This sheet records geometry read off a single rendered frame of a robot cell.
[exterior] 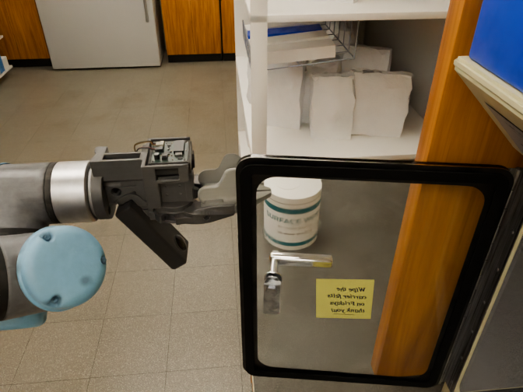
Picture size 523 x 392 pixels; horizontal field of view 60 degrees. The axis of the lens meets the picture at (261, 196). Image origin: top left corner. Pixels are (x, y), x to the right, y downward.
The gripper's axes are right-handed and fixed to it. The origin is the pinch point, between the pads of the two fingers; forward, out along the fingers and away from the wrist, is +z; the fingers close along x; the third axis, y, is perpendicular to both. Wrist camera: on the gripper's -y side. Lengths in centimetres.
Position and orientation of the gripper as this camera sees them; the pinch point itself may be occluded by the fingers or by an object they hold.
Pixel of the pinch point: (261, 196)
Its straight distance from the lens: 58.0
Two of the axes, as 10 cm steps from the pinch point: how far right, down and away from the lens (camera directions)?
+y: 0.0, -8.3, -5.6
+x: -1.0, -5.6, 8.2
